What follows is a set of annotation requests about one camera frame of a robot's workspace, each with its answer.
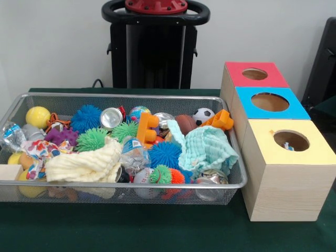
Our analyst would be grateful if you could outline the silver mesh bin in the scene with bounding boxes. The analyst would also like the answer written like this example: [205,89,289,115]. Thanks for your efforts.
[0,93,248,205]

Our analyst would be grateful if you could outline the mint green cloth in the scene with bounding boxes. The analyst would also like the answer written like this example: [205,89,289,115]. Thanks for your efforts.
[167,120,240,176]

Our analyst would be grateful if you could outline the dark green tablecloth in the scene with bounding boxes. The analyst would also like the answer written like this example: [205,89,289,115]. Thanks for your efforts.
[0,88,336,252]
[312,94,336,124]

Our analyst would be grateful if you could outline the black and white soccer ball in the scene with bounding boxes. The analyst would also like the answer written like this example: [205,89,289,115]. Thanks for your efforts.
[192,107,216,126]

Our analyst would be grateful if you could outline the blue globe ball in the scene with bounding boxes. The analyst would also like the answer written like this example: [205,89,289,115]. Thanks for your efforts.
[128,106,152,122]

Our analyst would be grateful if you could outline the long orange toy block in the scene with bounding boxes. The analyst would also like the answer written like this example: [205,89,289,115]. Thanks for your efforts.
[202,109,234,131]

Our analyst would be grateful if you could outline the wide orange studded block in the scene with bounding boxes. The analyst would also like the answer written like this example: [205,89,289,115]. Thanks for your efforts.
[136,112,160,144]

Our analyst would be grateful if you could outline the brown toy football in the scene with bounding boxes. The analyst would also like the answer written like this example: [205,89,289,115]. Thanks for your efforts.
[174,114,197,136]

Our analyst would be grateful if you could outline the yellow ball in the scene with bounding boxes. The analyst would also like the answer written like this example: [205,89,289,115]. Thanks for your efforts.
[25,106,51,129]
[17,169,47,198]

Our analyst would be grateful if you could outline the purple spiky rubber ball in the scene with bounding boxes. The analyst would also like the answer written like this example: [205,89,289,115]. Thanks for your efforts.
[44,128,79,146]

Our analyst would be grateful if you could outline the blue spiky rubber ball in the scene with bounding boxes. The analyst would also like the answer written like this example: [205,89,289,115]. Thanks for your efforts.
[70,104,103,134]

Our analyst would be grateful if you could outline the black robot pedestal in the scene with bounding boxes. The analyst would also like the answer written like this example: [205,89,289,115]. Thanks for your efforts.
[101,0,211,89]

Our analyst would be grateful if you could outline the colourful print cloth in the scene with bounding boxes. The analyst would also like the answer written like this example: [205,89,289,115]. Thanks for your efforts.
[20,139,77,181]

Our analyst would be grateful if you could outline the cream yellow cloth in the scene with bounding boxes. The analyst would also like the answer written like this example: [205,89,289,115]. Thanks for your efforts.
[45,136,124,183]

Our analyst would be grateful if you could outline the wooden box with three holes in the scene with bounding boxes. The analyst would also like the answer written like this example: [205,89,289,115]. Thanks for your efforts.
[219,61,336,222]

